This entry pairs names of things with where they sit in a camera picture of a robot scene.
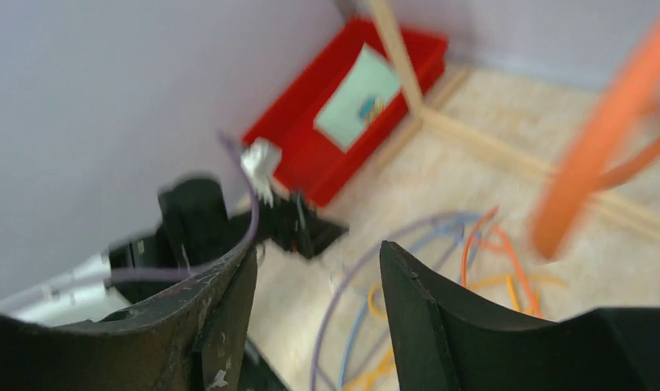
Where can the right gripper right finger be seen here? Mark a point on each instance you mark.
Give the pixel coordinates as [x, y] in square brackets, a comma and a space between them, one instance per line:
[446, 337]

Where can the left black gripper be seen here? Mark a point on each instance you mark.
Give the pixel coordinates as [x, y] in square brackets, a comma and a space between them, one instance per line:
[196, 230]

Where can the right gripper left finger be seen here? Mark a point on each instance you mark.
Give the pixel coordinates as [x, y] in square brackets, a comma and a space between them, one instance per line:
[191, 336]

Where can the orange hanger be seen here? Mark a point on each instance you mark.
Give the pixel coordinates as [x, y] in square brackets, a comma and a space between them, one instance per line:
[583, 169]
[505, 248]

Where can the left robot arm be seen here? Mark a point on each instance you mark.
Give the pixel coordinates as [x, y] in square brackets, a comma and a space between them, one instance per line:
[82, 285]

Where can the purple hanger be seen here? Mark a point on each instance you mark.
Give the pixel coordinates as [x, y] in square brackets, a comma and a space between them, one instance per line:
[434, 219]

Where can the blue hanger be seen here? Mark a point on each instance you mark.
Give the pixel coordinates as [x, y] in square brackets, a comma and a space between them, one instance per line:
[355, 350]

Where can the light green cloth pouch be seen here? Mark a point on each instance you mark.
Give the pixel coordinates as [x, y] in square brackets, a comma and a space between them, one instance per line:
[368, 87]

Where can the wooden hanger rack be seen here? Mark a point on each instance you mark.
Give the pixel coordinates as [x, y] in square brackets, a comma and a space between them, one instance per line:
[615, 208]

